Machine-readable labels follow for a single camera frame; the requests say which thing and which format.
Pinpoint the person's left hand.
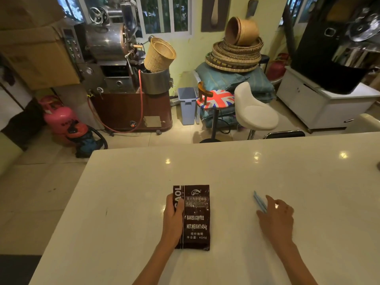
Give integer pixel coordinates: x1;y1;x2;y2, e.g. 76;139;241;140
161;193;185;246

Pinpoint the person's right hand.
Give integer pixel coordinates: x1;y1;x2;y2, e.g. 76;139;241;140
256;195;295;247

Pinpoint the dark brown coffee bag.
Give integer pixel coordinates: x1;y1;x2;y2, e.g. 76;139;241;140
173;185;211;251

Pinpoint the person's left forearm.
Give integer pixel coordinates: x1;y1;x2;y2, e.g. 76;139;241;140
133;239;179;285

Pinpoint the person's right forearm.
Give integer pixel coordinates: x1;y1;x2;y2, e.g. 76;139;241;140
273;240;319;285

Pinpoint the blue plastic bag clip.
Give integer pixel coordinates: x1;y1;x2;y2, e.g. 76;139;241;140
253;191;268;213

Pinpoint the white bar stool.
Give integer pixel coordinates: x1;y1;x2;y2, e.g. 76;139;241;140
234;82;279;140

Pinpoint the grey-blue plastic trash bin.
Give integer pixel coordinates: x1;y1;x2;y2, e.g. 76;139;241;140
178;87;198;125

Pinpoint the brown wooden roaster base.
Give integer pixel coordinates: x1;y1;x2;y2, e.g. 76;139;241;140
89;91;173;136

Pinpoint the orange and blue vacuum cleaner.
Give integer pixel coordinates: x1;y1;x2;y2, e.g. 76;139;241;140
66;121;108;158

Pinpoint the flag print bar stool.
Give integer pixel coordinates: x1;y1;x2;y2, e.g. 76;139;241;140
197;81;235;143

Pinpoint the white low cabinet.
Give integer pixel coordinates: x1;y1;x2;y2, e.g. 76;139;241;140
276;66;380;134

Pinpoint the steel cooling drum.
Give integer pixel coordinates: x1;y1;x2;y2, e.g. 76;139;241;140
140;69;174;95

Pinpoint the pile of blue-green sacks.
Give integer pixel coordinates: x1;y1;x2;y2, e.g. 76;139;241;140
195;62;276;128

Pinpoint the red gas cylinder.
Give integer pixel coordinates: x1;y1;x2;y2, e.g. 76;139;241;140
266;53;290;81

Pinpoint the pink gas cylinder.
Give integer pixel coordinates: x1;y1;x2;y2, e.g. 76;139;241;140
39;96;78;143

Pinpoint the tall woven bamboo basket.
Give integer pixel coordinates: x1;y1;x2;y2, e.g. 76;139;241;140
144;37;177;73

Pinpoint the stack of woven trays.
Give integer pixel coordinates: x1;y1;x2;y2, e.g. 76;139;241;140
205;37;264;73

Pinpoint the black cloth bag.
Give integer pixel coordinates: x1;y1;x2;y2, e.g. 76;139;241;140
0;98;46;151

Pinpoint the steel coffee roaster machine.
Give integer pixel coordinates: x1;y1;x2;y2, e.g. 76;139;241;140
61;0;149;95

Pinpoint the brown woven round basket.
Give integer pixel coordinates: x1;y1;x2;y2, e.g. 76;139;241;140
225;17;260;47

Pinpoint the large black coffee roaster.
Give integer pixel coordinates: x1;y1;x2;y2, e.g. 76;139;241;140
290;0;380;95

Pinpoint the white framed window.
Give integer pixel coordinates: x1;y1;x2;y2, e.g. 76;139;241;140
56;0;192;38

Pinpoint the large cardboard box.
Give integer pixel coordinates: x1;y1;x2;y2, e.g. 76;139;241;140
0;0;81;91

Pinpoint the red gas hose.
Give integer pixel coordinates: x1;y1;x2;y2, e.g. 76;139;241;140
87;69;144;134

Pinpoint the dark wall panel with spoon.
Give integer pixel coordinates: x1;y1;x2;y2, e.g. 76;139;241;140
201;0;231;33

